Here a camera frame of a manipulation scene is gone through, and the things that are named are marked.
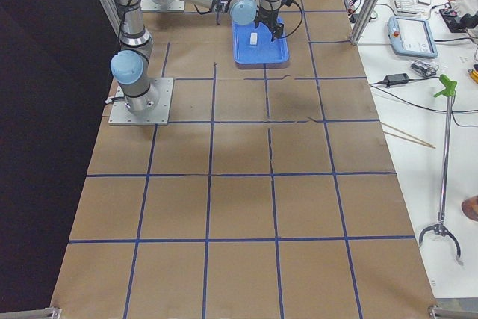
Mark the black power adapter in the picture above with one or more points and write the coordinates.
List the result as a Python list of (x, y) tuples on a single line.
[(396, 79)]

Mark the green handled reacher grabber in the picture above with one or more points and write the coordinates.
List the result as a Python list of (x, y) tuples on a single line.
[(439, 228)]

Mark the white toy block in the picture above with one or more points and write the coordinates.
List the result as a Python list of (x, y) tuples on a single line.
[(253, 39)]

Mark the blue plastic tray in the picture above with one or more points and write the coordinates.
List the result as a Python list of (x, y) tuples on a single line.
[(266, 53)]

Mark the wooden chopstick pair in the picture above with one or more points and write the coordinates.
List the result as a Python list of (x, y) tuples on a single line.
[(395, 132)]

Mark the teach pendant tablet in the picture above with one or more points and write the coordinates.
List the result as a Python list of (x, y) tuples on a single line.
[(411, 37)]

